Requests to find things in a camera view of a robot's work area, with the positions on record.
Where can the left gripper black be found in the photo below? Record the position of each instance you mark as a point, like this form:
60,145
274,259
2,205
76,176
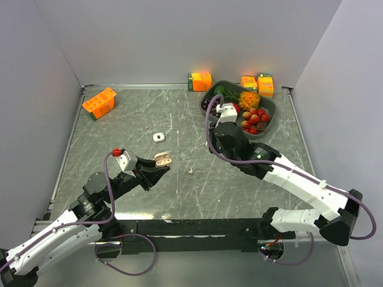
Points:
148,172

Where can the beige earbud charging case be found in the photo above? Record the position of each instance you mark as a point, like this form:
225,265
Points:
163,159

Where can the white earbud charging case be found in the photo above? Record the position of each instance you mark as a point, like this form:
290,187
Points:
159,137

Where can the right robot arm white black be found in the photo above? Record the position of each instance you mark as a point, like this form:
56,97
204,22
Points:
332,215

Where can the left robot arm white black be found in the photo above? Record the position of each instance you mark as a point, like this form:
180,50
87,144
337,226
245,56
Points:
90,218

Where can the red cherry bunch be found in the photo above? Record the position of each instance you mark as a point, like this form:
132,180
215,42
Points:
255,121

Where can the red apple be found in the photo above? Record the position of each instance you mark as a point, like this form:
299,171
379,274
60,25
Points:
236,108

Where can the dark grey fruit tray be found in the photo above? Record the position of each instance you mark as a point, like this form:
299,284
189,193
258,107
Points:
267,104

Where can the orange spiky fruit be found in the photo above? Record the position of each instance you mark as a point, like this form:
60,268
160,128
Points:
249,100

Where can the green leafy sprig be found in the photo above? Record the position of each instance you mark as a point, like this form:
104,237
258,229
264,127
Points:
231,95

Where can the green lime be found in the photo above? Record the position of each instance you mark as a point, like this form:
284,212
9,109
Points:
219,90

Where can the orange juice carton lying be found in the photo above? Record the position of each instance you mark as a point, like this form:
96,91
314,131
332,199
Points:
249,83

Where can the orange juice carton centre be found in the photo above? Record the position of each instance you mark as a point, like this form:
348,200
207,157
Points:
199,81

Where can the orange juice carton right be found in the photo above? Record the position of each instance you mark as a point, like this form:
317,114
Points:
265,85

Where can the orange juice carton left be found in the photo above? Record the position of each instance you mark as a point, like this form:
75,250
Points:
100,104

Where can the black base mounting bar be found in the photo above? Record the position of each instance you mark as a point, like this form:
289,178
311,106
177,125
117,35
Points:
189,235

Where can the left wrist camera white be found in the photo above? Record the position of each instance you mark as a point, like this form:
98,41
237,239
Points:
127,161

